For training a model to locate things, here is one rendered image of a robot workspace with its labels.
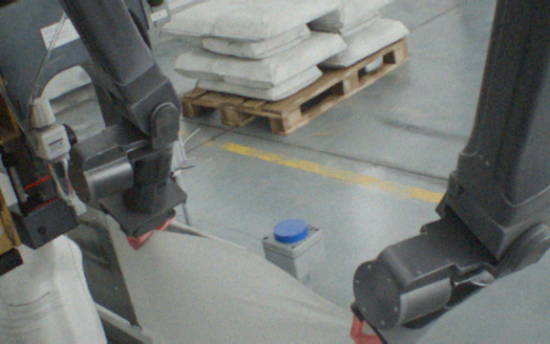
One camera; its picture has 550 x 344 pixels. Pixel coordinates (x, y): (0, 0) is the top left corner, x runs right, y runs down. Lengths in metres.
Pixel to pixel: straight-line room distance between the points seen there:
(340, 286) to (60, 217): 1.64
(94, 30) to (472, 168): 0.42
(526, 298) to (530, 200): 1.94
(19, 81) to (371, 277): 0.60
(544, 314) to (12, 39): 1.85
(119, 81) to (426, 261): 0.40
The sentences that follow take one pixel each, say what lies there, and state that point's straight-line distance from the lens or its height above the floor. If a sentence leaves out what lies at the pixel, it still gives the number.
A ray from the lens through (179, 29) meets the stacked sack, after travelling 4.12.
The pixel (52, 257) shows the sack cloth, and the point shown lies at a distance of 1.37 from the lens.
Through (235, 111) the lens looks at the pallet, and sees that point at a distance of 4.03.
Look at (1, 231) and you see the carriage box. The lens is 1.07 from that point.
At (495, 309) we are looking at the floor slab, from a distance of 2.45.
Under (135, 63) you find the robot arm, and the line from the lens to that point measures 0.82.
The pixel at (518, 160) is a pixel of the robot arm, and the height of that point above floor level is 1.27.
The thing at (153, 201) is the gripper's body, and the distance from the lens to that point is 0.95.
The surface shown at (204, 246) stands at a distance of 0.98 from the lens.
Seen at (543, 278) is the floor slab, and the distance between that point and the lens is 2.58.
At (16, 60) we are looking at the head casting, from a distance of 1.03.
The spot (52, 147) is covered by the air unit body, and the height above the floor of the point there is 1.16.
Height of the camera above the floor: 1.50
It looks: 26 degrees down
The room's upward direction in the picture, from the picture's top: 11 degrees counter-clockwise
